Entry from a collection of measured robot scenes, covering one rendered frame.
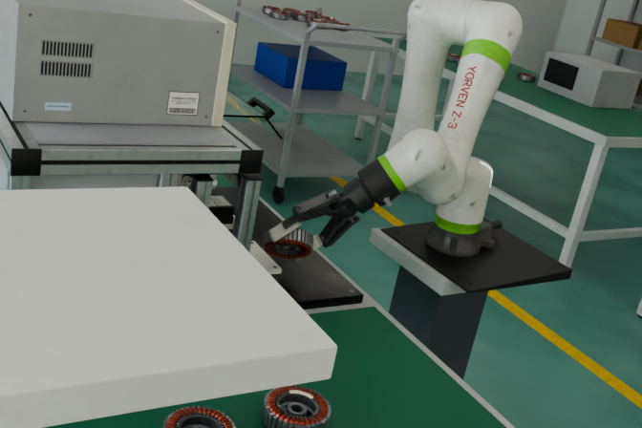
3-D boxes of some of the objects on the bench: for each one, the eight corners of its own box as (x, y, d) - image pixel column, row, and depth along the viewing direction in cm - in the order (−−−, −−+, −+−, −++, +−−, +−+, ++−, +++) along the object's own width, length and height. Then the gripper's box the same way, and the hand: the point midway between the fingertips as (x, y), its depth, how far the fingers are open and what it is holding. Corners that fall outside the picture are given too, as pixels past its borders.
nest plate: (253, 245, 190) (254, 240, 190) (281, 273, 179) (282, 268, 178) (194, 248, 183) (195, 244, 182) (220, 279, 171) (221, 273, 170)
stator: (321, 450, 126) (325, 431, 125) (253, 432, 128) (257, 413, 126) (331, 411, 137) (336, 393, 136) (269, 395, 138) (273, 376, 137)
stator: (320, 257, 176) (321, 242, 178) (300, 239, 167) (302, 223, 169) (274, 262, 180) (276, 246, 182) (252, 244, 171) (254, 227, 173)
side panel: (152, 324, 153) (172, 168, 142) (157, 332, 151) (178, 174, 140) (-3, 341, 138) (7, 169, 128) (0, 351, 136) (10, 176, 125)
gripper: (355, 180, 161) (266, 240, 163) (392, 224, 180) (310, 277, 182) (339, 154, 165) (252, 213, 167) (376, 200, 184) (298, 252, 186)
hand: (289, 242), depth 174 cm, fingers closed on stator, 11 cm apart
